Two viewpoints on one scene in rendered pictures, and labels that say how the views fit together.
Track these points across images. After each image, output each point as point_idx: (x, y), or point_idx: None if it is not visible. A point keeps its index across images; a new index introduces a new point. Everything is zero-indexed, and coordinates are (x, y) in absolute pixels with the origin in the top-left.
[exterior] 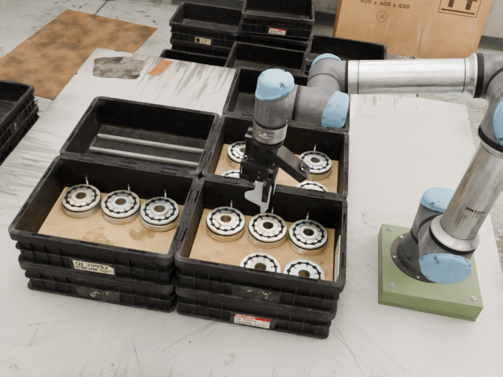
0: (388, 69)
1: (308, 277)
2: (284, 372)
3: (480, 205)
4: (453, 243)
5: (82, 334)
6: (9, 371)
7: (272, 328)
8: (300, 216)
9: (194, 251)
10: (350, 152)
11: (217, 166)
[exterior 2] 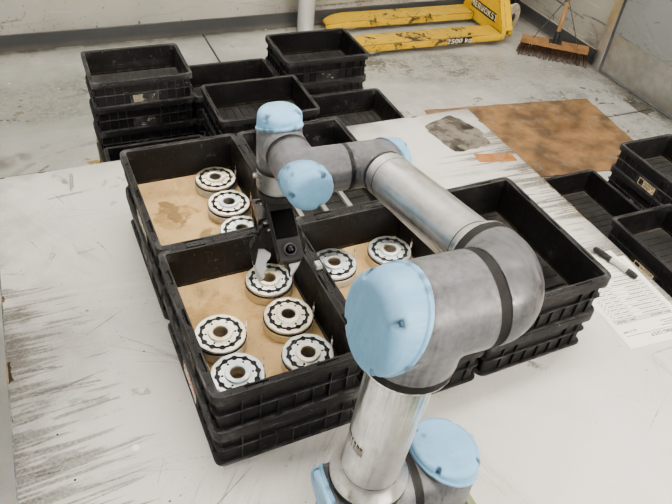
0: (402, 180)
1: (205, 361)
2: (152, 445)
3: (355, 431)
4: (335, 469)
5: (107, 276)
6: (47, 255)
7: (197, 406)
8: (333, 338)
9: (216, 281)
10: (559, 372)
11: (354, 245)
